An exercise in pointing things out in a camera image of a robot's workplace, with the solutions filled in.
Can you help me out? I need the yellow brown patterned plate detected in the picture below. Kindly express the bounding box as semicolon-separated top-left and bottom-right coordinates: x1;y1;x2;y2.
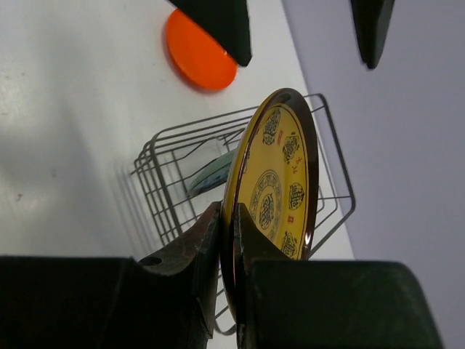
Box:
220;88;319;321

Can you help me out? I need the grey wire dish rack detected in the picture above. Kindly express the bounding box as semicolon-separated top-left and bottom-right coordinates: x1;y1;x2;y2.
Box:
131;94;355;260

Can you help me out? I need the light green glass plate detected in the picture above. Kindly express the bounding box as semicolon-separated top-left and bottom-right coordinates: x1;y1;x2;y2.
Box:
187;149;237;198

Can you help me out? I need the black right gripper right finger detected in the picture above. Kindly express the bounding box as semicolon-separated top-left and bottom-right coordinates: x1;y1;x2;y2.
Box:
233;204;443;348

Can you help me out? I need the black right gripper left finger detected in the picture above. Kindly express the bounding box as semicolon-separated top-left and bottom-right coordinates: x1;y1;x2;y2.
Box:
1;202;221;348

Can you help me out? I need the orange plastic plate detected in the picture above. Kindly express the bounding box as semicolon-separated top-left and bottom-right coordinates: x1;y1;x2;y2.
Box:
165;9;238;91

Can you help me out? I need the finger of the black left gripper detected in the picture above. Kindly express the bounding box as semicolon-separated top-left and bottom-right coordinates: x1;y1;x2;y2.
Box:
169;0;252;67
350;0;395;69

